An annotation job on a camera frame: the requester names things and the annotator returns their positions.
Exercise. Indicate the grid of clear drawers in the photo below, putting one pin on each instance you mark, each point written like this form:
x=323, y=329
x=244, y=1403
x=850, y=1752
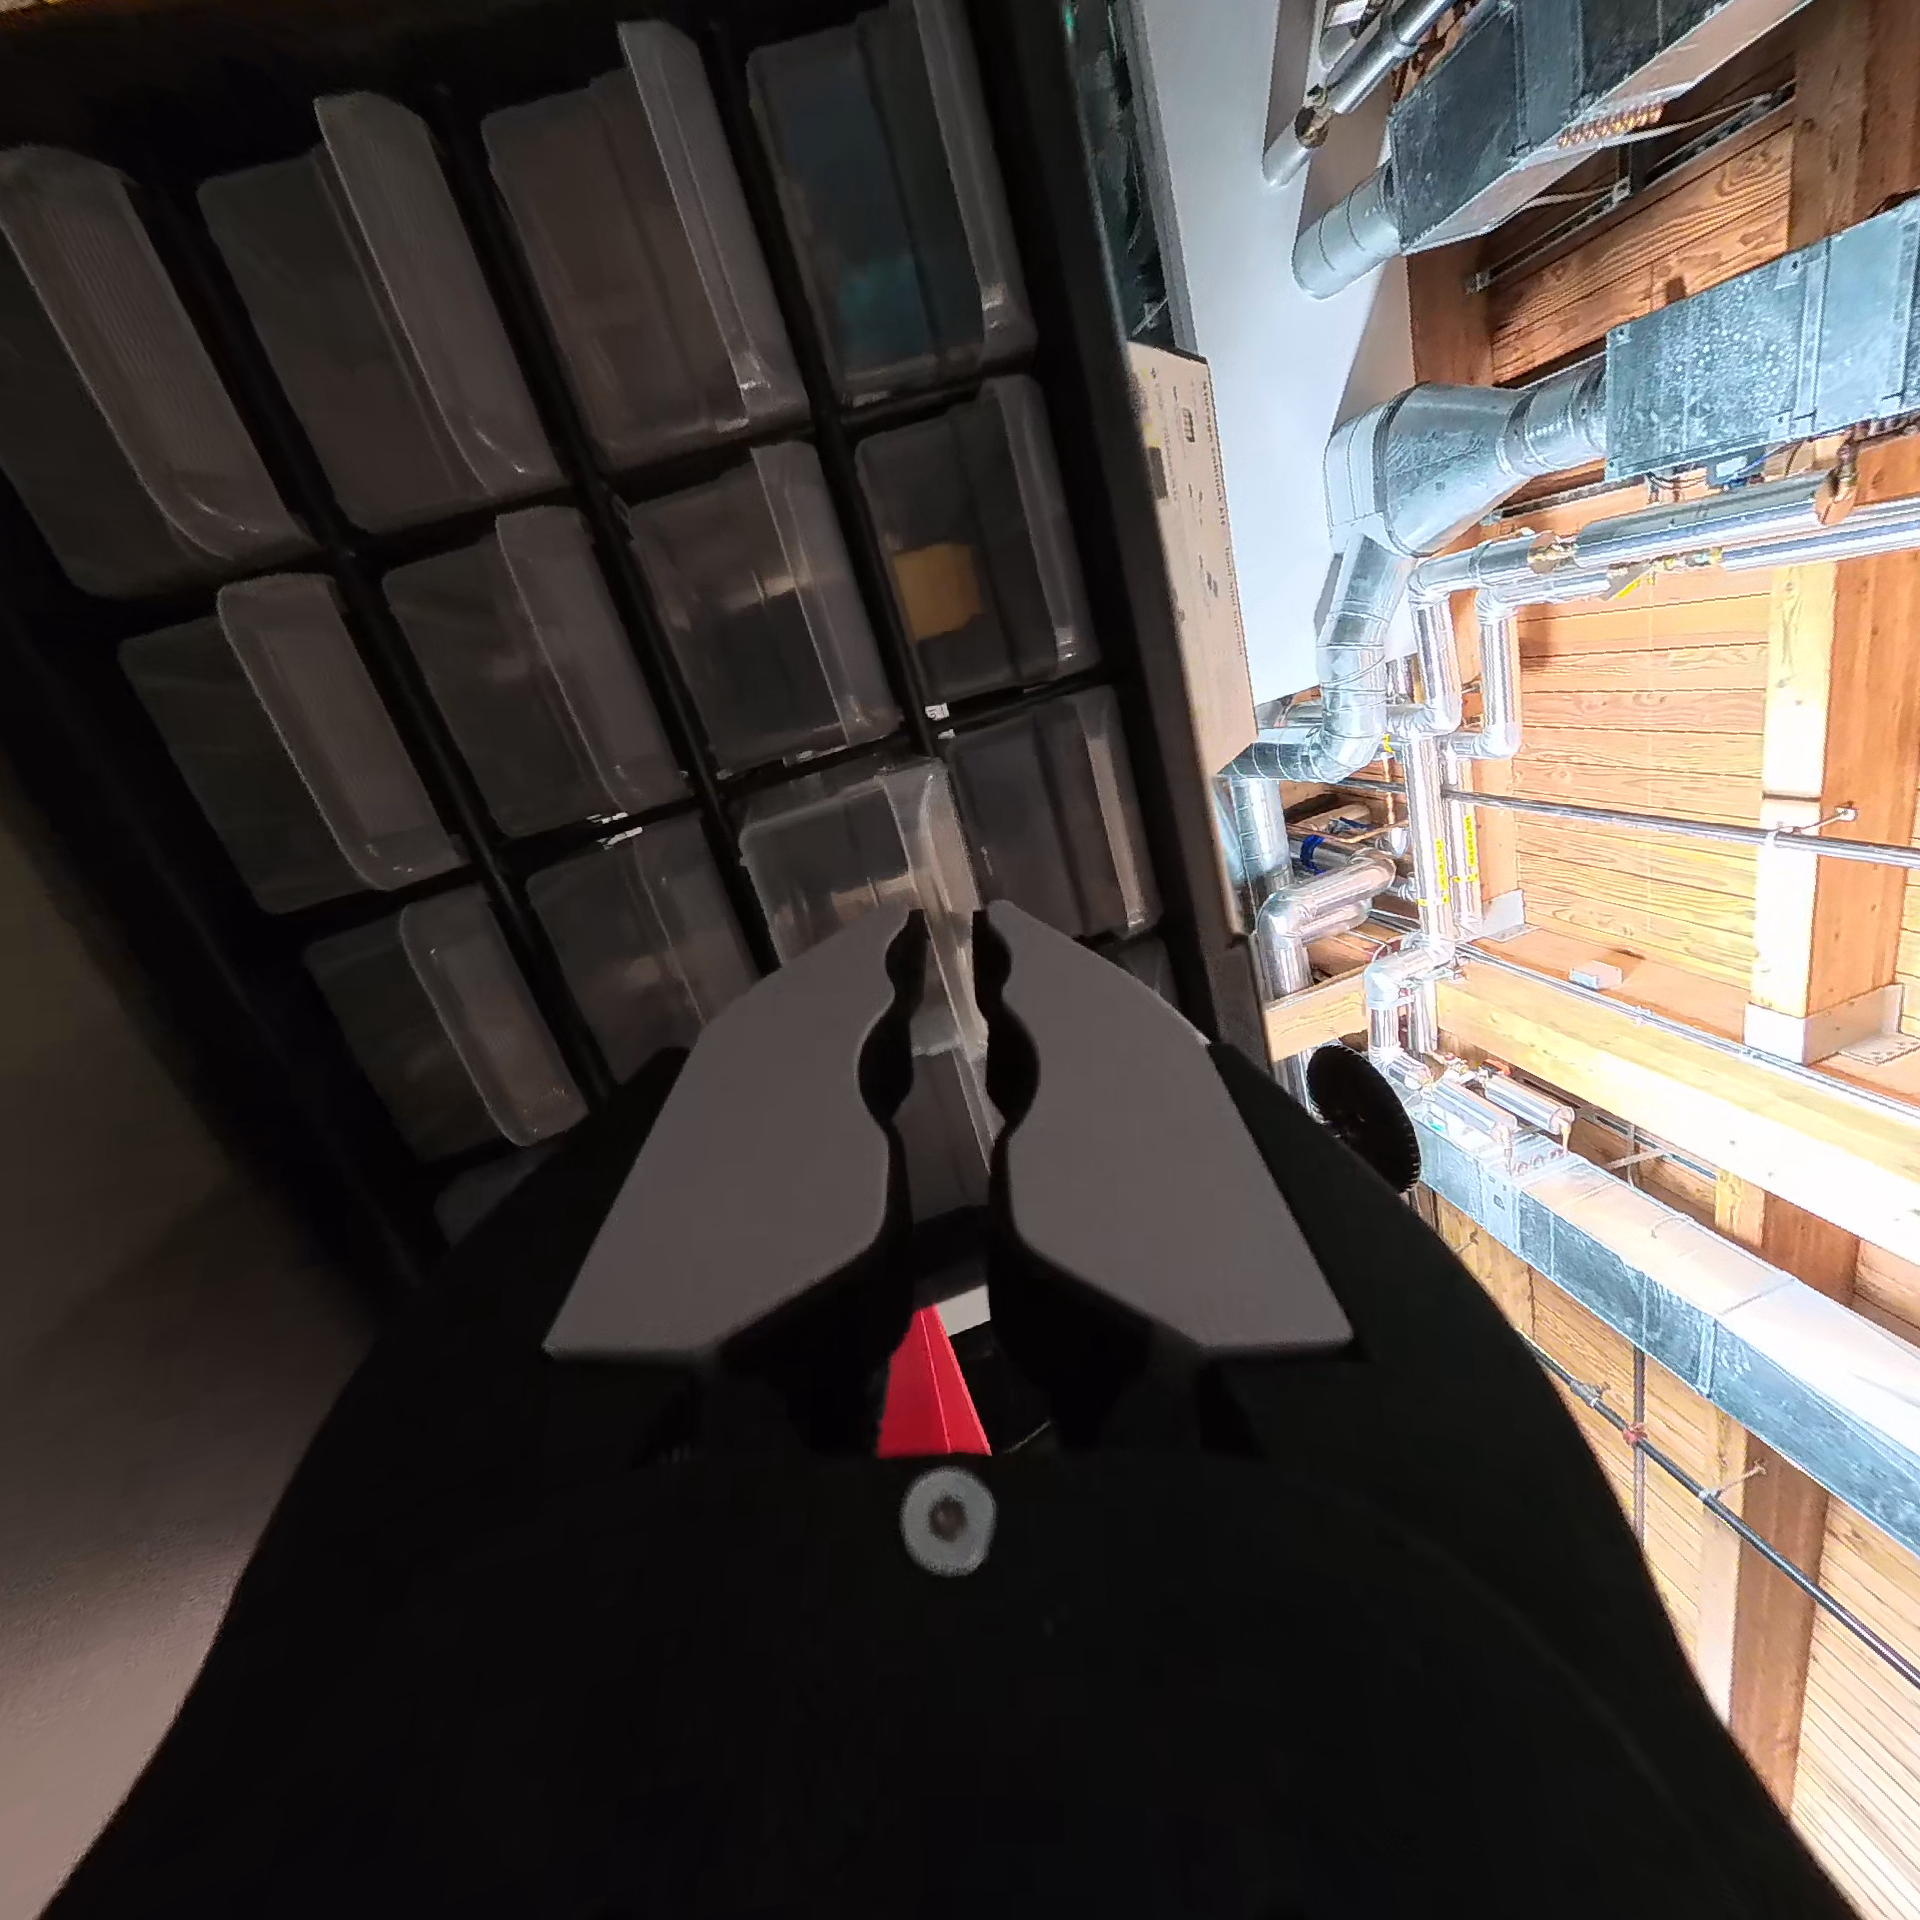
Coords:
x=375, y=314

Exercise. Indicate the rectangular metal duct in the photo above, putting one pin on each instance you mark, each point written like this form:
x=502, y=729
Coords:
x=1681, y=1305
x=1500, y=104
x=1754, y=360

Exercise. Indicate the spiral metal duct branch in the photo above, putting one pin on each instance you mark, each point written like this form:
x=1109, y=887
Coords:
x=1252, y=824

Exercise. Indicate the black ribbed round knob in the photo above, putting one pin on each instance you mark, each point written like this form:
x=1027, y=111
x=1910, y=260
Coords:
x=1363, y=1118

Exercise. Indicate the red plastic bin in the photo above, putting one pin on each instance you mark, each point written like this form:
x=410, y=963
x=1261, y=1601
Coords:
x=926, y=1395

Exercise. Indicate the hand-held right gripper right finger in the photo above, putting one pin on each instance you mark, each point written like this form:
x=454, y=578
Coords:
x=1155, y=1184

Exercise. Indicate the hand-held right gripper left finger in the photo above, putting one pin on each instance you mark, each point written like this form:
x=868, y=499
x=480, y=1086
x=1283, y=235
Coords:
x=735, y=1184

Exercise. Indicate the black drawer cabinet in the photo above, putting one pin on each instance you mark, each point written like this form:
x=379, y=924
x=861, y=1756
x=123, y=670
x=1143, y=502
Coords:
x=224, y=53

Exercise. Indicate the instruction poster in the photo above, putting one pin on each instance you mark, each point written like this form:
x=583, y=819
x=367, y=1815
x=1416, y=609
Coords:
x=1209, y=601

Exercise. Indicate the silver insulated pipe run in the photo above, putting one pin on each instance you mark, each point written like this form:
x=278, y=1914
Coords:
x=1650, y=525

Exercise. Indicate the yellow cube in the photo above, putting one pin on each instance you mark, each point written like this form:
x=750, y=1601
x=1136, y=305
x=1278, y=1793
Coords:
x=932, y=589

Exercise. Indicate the ribbed metal duct elbow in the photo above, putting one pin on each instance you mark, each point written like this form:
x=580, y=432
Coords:
x=1424, y=450

